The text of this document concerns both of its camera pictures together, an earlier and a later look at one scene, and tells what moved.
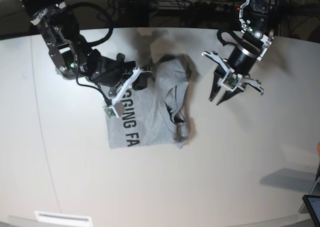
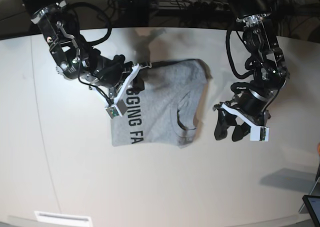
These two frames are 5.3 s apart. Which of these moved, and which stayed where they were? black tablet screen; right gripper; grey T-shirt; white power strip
Moved: grey T-shirt; right gripper
Stayed: white power strip; black tablet screen
